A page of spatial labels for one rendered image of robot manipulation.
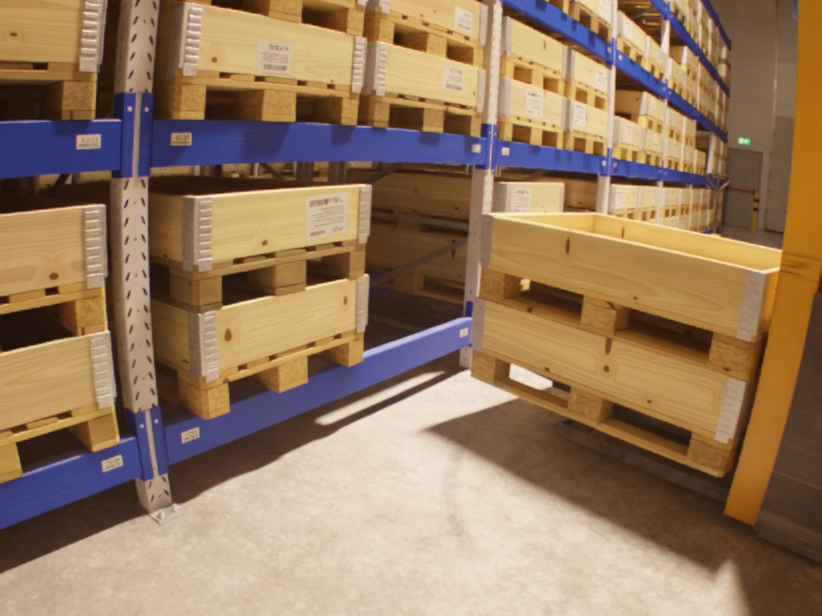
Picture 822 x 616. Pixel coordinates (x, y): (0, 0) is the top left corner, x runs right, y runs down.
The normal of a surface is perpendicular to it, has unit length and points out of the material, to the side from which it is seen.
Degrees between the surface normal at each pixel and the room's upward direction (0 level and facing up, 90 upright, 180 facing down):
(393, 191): 90
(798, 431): 90
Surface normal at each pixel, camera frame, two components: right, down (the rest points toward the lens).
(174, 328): -0.55, 0.18
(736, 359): -0.76, 0.11
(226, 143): 0.82, 0.18
